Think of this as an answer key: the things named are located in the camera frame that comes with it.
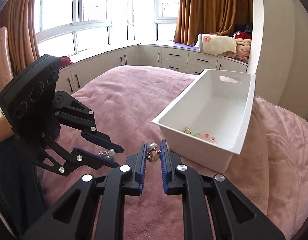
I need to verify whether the silver pearl earring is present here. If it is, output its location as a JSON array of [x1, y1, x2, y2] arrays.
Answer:
[[99, 149, 116, 160]]

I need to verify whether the gold pearl earring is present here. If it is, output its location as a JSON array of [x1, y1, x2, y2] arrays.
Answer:
[[146, 143, 161, 162]]

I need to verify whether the person's left hand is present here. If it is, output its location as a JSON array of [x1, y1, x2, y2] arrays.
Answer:
[[0, 116, 14, 143]]

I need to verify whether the red cloth on seat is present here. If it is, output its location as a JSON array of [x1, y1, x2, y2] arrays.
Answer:
[[60, 56, 73, 68]]

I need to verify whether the pink plush bed blanket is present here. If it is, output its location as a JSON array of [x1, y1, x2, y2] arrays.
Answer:
[[37, 65, 308, 240]]

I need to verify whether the white plastic storage bin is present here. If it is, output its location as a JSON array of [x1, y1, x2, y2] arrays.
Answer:
[[152, 69, 256, 173]]

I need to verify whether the white window seat cabinet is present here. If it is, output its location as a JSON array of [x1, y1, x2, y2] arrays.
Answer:
[[56, 43, 248, 94]]

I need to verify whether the cream flower folded blanket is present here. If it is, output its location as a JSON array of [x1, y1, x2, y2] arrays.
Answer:
[[198, 34, 236, 56]]

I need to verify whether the pink folded blanket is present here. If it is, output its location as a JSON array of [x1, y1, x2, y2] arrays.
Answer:
[[221, 38, 251, 62]]

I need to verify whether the brown curtain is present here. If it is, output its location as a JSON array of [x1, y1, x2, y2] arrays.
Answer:
[[174, 0, 253, 46]]

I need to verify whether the pastel beaded bracelet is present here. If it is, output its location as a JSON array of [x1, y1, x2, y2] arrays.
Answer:
[[183, 126, 218, 145]]

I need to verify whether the bay window frame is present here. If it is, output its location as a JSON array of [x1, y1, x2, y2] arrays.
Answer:
[[34, 0, 180, 56]]

